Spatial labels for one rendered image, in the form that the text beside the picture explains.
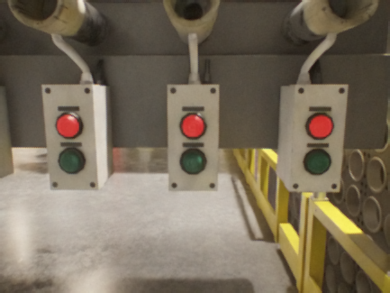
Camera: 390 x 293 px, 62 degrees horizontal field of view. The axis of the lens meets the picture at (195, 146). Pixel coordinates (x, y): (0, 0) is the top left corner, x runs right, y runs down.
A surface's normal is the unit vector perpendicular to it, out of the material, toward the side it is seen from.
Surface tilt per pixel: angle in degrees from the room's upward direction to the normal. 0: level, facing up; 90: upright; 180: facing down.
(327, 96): 90
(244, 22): 90
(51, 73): 90
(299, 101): 90
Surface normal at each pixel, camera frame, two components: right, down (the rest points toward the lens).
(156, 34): -0.02, 0.18
